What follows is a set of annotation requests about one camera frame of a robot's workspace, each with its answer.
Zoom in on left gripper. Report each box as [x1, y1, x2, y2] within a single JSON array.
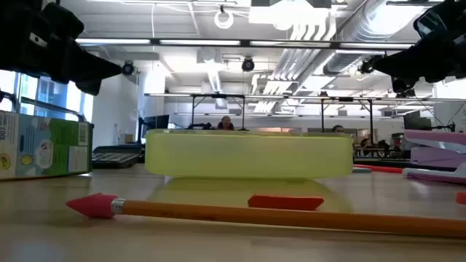
[[0, 0, 122, 97]]

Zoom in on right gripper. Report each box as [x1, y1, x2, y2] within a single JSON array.
[[372, 0, 466, 92]]

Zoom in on green yellow crayon box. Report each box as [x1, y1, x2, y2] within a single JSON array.
[[0, 110, 94, 181]]

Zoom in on orange-red marker pen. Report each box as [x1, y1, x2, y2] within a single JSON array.
[[353, 164, 404, 175]]

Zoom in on yellow-green translucent pencil case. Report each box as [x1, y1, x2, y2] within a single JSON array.
[[144, 129, 355, 180]]

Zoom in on red eraser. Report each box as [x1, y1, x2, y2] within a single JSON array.
[[247, 194, 325, 212]]

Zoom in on orange pencil pink eraser cap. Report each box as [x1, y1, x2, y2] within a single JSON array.
[[66, 192, 466, 240]]

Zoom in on black computer monitor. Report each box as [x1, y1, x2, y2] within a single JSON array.
[[403, 111, 433, 131], [141, 114, 170, 140]]

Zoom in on black desk calculator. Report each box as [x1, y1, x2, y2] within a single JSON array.
[[91, 144, 144, 170]]

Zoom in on pink eraser block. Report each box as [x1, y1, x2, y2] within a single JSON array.
[[403, 129, 466, 185]]

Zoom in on long ceiling light bar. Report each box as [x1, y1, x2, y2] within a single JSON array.
[[74, 37, 416, 51]]

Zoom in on silver ventilation duct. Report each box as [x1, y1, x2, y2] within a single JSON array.
[[322, 0, 430, 76]]

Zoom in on black workstation frame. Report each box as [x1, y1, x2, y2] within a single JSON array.
[[143, 92, 438, 132]]

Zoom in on white ring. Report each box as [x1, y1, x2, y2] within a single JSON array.
[[213, 9, 234, 30]]

